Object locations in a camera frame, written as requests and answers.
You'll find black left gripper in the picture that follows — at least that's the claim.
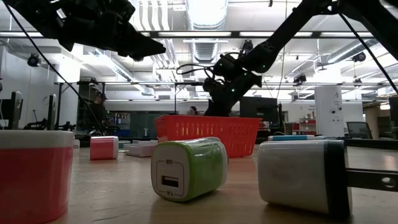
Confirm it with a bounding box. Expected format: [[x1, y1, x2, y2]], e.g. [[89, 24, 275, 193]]
[[58, 0, 167, 62]]

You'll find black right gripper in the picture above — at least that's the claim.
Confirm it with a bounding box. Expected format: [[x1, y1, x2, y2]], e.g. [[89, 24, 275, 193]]
[[203, 72, 263, 118]]

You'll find green white USB charger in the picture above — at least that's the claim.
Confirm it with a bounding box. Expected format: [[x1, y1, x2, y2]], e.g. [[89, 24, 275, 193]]
[[150, 136, 229, 203]]

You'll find white black USB charger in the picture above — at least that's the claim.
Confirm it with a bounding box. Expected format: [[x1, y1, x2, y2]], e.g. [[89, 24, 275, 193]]
[[257, 139, 398, 218]]

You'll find pink white USB charger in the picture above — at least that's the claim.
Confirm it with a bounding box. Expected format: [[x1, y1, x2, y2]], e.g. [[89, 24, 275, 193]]
[[90, 136, 119, 161], [0, 129, 75, 224]]

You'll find red plastic basket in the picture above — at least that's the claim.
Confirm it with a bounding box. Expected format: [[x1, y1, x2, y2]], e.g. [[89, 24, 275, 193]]
[[154, 114, 262, 159]]

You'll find blue storage shelf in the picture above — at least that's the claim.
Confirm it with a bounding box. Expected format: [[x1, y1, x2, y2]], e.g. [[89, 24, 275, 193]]
[[107, 112, 131, 138]]

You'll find white box with dark window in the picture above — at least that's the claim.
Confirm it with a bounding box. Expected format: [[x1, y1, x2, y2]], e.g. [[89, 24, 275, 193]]
[[123, 141, 158, 157]]

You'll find red tool cabinet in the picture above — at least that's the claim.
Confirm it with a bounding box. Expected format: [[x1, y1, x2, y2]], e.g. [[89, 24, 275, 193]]
[[292, 117, 318, 135]]

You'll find grey monitor stand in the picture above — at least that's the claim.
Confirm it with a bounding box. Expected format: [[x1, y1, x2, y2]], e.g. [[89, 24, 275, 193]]
[[7, 90, 24, 130], [46, 93, 58, 131]]

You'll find white square pillar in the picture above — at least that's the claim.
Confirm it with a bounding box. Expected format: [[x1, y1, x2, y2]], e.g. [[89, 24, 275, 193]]
[[314, 85, 345, 138]]

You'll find black background robot equipment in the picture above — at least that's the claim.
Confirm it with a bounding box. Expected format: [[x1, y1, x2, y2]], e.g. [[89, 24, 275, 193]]
[[23, 119, 77, 131]]

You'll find tan wooden cabinet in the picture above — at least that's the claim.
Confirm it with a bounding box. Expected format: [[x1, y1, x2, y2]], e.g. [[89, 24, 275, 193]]
[[364, 101, 393, 139]]

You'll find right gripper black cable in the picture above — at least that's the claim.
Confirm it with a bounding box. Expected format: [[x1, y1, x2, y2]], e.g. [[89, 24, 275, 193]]
[[176, 63, 218, 82]]

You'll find silver round ventilation duct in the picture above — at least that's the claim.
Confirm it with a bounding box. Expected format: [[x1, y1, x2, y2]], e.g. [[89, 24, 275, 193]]
[[185, 0, 229, 63]]

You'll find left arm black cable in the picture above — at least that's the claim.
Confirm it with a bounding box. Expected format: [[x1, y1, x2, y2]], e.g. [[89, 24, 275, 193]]
[[2, 0, 105, 133]]

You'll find silver slanted ceiling duct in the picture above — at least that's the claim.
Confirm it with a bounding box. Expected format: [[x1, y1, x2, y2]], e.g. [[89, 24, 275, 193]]
[[326, 39, 382, 65]]

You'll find black aluminium table frame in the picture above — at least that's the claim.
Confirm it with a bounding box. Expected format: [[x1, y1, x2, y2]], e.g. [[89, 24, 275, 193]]
[[74, 134, 398, 151]]

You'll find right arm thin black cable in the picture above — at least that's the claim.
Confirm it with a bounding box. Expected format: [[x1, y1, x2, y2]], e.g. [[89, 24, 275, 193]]
[[338, 12, 398, 94]]

